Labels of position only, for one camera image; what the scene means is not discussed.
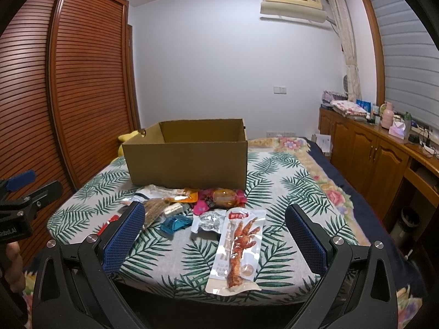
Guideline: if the orange white snack packet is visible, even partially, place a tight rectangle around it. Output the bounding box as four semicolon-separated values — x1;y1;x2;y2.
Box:
120;184;198;205

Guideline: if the wooden sideboard cabinet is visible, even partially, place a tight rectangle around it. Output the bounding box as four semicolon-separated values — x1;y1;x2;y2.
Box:
319;108;438;224

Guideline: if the pink packaged braised egg snack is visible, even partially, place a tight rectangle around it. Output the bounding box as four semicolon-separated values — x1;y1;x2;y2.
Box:
193;188;247;215

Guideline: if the pink thermos bottle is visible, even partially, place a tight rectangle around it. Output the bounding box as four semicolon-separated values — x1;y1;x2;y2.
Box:
381;102;394;129

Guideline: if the leaf print cloth mat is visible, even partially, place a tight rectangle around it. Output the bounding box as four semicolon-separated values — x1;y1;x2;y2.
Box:
118;149;365;305

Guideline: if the white wall switch plate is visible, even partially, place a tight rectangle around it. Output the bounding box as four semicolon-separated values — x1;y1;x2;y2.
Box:
273;86;286;94

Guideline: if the grey window blind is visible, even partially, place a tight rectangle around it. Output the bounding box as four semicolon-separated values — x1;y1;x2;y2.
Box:
370;0;438;130

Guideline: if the red snack packet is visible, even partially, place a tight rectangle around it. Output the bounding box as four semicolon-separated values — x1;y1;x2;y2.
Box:
97;215;119;236

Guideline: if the white paper bag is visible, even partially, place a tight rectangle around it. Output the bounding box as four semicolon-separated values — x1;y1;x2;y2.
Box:
316;134;332;154

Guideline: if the small beige candy packet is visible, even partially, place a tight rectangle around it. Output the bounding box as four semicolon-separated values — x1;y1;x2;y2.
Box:
163;203;185;218

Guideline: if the brown clear snack bar packet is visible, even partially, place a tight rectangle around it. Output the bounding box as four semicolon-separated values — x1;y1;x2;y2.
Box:
143;198;170;228

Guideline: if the small blue foil snack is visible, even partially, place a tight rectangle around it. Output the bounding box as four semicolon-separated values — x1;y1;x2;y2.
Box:
160;215;193;236

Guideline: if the beige wall air conditioner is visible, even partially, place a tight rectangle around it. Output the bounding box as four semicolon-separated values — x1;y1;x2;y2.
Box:
260;0;327;23

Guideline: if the person's left hand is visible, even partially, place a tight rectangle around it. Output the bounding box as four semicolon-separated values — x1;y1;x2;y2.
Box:
1;242;25;293

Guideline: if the small white desk fan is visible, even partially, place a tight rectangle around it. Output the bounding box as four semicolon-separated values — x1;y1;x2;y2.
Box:
342;74;349;95

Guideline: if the wall socket strip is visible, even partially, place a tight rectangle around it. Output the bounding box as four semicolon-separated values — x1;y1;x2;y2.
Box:
266;132;296;138

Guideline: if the white silver pouch snack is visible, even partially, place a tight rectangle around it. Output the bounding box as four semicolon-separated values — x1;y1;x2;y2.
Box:
190;209;226;234

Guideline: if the pink tissue box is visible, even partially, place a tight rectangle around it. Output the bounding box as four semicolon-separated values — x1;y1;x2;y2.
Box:
389;120;407;140

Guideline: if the chicken foot snack packet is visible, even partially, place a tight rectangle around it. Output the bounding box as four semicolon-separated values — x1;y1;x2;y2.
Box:
205;207;266;297

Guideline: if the blue box on sideboard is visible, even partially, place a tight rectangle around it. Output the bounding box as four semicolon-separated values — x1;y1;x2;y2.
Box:
356;99;371;113

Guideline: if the floral beige curtain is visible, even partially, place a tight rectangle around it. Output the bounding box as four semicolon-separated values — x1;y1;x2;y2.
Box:
328;0;362;102

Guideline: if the brown cardboard box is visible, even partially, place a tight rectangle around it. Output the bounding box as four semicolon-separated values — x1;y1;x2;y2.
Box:
122;119;248;190

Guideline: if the yellow Pikachu plush toy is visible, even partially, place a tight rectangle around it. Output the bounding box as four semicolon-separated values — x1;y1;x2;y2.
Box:
117;130;139;157

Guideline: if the folded floral cloth stack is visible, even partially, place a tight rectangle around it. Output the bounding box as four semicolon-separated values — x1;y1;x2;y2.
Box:
330;100;367;117

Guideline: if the brown louvered wardrobe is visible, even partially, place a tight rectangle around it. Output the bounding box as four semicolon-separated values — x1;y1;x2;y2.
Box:
0;0;142;268

